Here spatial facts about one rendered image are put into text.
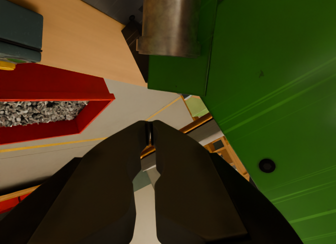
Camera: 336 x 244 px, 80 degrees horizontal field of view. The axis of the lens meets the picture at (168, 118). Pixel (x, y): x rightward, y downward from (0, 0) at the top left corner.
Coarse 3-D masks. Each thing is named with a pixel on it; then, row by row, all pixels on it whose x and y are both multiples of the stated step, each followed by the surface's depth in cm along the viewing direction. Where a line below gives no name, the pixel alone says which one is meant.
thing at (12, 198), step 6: (36, 186) 449; (12, 192) 410; (18, 192) 418; (24, 192) 428; (30, 192) 442; (0, 198) 391; (6, 198) 402; (12, 198) 412; (18, 198) 428; (0, 204) 393; (6, 204) 400; (12, 204) 407; (0, 210) 388; (6, 210) 427
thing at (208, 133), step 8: (208, 112) 27; (200, 120) 27; (208, 120) 27; (184, 128) 29; (192, 128) 28; (200, 128) 27; (208, 128) 27; (216, 128) 26; (192, 136) 28; (200, 136) 27; (208, 136) 27; (216, 136) 34; (144, 152) 32; (152, 152) 32; (144, 160) 32; (152, 160) 31; (144, 168) 32
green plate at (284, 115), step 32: (224, 0) 12; (256, 0) 12; (288, 0) 11; (320, 0) 10; (224, 32) 12; (256, 32) 12; (288, 32) 11; (320, 32) 11; (224, 64) 13; (256, 64) 12; (288, 64) 12; (320, 64) 11; (224, 96) 13; (256, 96) 13; (288, 96) 12; (320, 96) 11; (224, 128) 14; (256, 128) 13; (288, 128) 12; (320, 128) 12; (256, 160) 14; (288, 160) 13; (320, 160) 12; (288, 192) 13; (320, 192) 13; (320, 224) 13
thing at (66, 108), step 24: (0, 72) 37; (24, 72) 40; (48, 72) 44; (72, 72) 48; (0, 96) 34; (24, 96) 37; (48, 96) 40; (72, 96) 44; (96, 96) 49; (0, 120) 46; (24, 120) 51; (48, 120) 56; (72, 120) 65; (0, 144) 48
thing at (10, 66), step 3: (0, 63) 25; (3, 63) 26; (6, 63) 26; (9, 63) 26; (12, 63) 27; (0, 66) 26; (3, 66) 26; (6, 66) 26; (9, 66) 26; (12, 66) 27; (3, 69) 27; (6, 69) 27; (9, 69) 27; (12, 69) 27
